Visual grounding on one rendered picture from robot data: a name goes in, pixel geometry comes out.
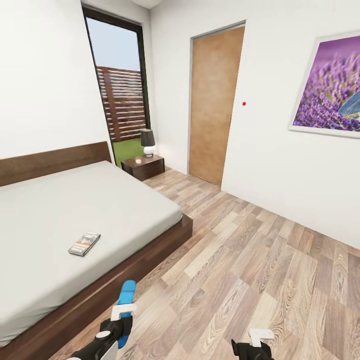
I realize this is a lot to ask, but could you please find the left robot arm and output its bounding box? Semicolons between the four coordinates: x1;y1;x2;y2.
67;303;137;360

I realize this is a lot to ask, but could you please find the sandal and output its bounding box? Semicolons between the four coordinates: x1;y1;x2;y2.
117;279;137;349

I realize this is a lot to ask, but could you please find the hardback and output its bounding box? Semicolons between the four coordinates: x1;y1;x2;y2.
68;231;101;257

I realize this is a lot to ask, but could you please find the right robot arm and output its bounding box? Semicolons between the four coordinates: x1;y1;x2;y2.
231;328;275;360

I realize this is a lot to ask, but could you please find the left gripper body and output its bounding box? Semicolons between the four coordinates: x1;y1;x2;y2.
100;316;132;337

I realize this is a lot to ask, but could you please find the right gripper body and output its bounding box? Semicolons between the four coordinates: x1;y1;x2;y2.
238;342;272;360

